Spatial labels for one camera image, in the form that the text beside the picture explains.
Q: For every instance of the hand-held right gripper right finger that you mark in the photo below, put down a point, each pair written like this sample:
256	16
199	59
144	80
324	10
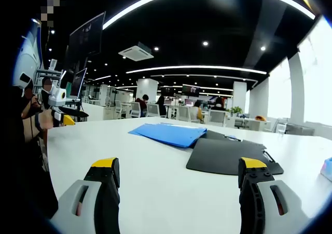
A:
282	205

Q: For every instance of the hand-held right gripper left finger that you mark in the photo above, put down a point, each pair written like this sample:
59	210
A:
77	205

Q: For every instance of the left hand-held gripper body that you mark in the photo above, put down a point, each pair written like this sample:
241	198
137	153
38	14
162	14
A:
58	96

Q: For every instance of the black folder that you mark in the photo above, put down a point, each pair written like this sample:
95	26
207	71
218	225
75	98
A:
220	158
218	135

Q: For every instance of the person's left hand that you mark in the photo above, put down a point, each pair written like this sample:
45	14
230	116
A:
47	120

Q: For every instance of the white laptop tray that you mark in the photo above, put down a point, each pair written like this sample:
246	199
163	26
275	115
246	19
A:
72	100

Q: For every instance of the white background desk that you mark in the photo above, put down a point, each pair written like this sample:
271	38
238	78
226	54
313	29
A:
96	113

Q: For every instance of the grey metal shelf rack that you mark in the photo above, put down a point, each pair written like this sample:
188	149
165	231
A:
52	74

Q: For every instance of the black monitor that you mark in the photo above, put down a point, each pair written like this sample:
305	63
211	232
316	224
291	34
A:
79	84

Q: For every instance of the black wristband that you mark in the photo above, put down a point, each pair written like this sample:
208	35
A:
39	122

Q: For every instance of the small white appliance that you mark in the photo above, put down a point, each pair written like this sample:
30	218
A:
53	64

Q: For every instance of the pink and blue box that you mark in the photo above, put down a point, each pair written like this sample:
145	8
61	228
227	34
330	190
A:
327	169

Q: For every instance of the person's black clothing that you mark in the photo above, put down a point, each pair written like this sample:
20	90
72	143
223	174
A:
26	179

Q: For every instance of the large dark hanging screen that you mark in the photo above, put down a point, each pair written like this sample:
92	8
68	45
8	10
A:
86	35

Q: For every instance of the clear plastic cup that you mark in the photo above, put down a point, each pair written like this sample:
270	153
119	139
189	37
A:
281	128

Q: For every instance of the white table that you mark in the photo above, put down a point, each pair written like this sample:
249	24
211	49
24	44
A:
160	184

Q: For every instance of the ceiling air conditioner cassette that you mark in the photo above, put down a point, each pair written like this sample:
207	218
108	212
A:
136	52

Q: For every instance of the long curved ceiling light strip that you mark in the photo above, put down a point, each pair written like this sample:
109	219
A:
109	23

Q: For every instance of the orange object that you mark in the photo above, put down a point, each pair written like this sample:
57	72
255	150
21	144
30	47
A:
261	118

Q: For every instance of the small hanging display screen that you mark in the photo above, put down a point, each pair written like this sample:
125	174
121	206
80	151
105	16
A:
167	91

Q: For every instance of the green potted plant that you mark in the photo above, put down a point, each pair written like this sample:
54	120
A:
236	110

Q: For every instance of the thin ceiling light strip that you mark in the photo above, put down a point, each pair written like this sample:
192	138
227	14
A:
194	67

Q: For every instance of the round ceiling downlights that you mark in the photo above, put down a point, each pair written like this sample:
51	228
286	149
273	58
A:
205	43

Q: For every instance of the white and blue wall poster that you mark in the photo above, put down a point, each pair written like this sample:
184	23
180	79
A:
28	52

